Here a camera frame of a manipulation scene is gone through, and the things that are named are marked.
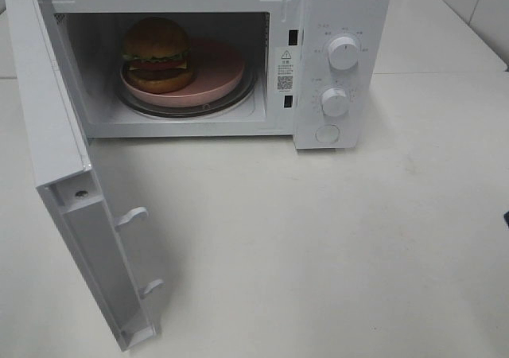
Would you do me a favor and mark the glass microwave turntable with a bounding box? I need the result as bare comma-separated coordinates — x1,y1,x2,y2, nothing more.
115,70,257,119

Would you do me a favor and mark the round white door button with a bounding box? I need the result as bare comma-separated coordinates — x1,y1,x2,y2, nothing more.
315,124,340,144

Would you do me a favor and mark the pink round plate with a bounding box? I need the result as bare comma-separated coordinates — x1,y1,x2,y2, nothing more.
121,37,247,108

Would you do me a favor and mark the burger with lettuce and tomato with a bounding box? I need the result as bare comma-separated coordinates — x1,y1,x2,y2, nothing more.
122,17,193,94

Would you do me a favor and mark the white microwave door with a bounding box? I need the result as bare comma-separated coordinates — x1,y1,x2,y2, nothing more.
6,0,161,351

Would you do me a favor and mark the white timer knob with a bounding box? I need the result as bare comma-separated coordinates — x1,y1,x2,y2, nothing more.
321,88,350,117

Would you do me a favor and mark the white microwave oven body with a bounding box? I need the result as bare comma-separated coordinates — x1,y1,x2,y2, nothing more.
51,0,389,149

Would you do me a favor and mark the upper white power knob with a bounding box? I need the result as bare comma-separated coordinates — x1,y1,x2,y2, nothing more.
325,33,360,71

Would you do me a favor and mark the white warning label sticker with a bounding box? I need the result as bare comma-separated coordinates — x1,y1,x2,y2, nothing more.
274,47,295,93

